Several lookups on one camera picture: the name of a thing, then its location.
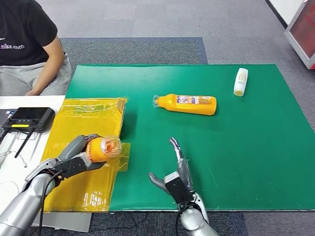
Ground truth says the white cabinet with red panel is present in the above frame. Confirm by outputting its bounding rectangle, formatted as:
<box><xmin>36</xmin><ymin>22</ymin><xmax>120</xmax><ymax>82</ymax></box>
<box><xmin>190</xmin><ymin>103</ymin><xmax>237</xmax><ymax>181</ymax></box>
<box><xmin>284</xmin><ymin>0</ymin><xmax>315</xmax><ymax>70</ymax></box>

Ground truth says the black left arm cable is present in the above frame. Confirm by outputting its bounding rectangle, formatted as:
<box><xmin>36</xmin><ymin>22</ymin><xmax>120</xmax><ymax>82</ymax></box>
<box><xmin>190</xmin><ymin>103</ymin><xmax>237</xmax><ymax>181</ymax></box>
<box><xmin>38</xmin><ymin>169</ymin><xmax>62</xmax><ymax>236</ymax></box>

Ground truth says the thin white cable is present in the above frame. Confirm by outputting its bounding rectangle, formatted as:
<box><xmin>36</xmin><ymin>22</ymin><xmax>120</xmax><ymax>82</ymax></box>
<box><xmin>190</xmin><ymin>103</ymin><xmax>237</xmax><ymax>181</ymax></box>
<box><xmin>0</xmin><ymin>150</ymin><xmax>27</xmax><ymax>169</ymax></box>

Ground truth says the white desk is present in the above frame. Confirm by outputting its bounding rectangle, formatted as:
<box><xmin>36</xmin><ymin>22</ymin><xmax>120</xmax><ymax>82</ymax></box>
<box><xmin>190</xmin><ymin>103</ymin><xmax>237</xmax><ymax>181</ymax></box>
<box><xmin>0</xmin><ymin>95</ymin><xmax>92</xmax><ymax>233</ymax></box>

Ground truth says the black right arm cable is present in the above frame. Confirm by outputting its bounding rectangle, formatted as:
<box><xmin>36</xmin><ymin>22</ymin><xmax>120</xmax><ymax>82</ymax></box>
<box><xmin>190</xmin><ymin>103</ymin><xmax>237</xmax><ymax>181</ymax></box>
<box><xmin>175</xmin><ymin>203</ymin><xmax>186</xmax><ymax>236</ymax></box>

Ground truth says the yellow film wrapped flat box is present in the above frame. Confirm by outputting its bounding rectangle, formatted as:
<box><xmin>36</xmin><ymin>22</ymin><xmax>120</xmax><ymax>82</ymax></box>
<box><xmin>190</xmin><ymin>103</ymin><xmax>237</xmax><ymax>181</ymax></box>
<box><xmin>41</xmin><ymin>97</ymin><xmax>131</xmax><ymax>213</ymax></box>

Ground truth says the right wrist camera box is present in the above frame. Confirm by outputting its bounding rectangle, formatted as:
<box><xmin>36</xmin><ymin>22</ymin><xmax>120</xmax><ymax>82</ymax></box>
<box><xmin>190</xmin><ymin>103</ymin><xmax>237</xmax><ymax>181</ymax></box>
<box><xmin>53</xmin><ymin>151</ymin><xmax>107</xmax><ymax>180</ymax></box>

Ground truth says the green mat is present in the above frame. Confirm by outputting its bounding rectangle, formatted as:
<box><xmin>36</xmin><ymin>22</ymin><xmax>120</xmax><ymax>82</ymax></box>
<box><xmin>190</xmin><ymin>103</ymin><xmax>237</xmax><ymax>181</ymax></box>
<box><xmin>66</xmin><ymin>64</ymin><xmax>315</xmax><ymax>212</ymax></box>

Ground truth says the dark laptop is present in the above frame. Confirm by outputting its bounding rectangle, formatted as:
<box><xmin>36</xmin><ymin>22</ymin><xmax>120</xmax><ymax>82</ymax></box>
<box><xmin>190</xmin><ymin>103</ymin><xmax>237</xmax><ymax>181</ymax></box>
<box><xmin>0</xmin><ymin>109</ymin><xmax>17</xmax><ymax>138</ymax></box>

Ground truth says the person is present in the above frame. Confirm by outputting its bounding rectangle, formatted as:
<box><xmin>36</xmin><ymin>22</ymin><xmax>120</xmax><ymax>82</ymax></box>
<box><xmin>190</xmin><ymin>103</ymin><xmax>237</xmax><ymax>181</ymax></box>
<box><xmin>0</xmin><ymin>0</ymin><xmax>72</xmax><ymax>96</ymax></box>

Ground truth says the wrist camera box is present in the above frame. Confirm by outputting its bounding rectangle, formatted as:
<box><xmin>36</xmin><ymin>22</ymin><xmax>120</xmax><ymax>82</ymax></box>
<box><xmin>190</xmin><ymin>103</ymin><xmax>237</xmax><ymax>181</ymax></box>
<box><xmin>164</xmin><ymin>172</ymin><xmax>195</xmax><ymax>204</ymax></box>
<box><xmin>53</xmin><ymin>151</ymin><xmax>107</xmax><ymax>180</ymax></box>

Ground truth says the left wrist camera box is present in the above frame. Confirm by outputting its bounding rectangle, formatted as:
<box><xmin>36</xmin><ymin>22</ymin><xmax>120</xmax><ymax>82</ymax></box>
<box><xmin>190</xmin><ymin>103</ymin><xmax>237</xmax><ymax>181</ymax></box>
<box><xmin>164</xmin><ymin>172</ymin><xmax>195</xmax><ymax>204</ymax></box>

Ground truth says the black remote controller with antennas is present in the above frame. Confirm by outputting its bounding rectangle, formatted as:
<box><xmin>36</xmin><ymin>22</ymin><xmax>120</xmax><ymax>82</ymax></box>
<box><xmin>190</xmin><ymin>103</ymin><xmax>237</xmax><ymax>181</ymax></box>
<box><xmin>0</xmin><ymin>107</ymin><xmax>56</xmax><ymax>159</ymax></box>

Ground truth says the orange bottle with clear cap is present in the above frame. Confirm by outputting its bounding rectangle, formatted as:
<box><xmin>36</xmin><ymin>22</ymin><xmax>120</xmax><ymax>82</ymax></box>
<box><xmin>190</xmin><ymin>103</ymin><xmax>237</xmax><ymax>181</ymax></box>
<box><xmin>85</xmin><ymin>136</ymin><xmax>122</xmax><ymax>164</ymax></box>
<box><xmin>153</xmin><ymin>93</ymin><xmax>218</xmax><ymax>116</ymax></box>

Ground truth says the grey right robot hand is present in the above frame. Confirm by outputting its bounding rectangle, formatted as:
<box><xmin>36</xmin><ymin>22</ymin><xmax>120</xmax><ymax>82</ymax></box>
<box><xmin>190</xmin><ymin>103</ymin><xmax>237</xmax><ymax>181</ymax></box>
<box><xmin>148</xmin><ymin>137</ymin><xmax>195</xmax><ymax>196</ymax></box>

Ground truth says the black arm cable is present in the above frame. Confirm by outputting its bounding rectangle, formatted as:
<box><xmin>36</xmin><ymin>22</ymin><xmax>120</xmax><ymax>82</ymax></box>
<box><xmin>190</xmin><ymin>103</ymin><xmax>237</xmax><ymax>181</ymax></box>
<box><xmin>38</xmin><ymin>169</ymin><xmax>62</xmax><ymax>236</ymax></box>
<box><xmin>175</xmin><ymin>203</ymin><xmax>186</xmax><ymax>236</ymax></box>

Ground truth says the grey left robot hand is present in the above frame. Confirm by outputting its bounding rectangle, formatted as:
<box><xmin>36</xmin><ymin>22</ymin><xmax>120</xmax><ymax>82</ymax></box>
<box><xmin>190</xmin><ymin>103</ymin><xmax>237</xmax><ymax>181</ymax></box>
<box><xmin>57</xmin><ymin>134</ymin><xmax>100</xmax><ymax>163</ymax></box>

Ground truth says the small white bottle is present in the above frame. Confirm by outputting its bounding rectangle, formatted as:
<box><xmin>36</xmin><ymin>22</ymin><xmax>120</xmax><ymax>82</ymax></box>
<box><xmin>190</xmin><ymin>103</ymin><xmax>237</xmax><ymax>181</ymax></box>
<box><xmin>233</xmin><ymin>67</ymin><xmax>249</xmax><ymax>97</ymax></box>

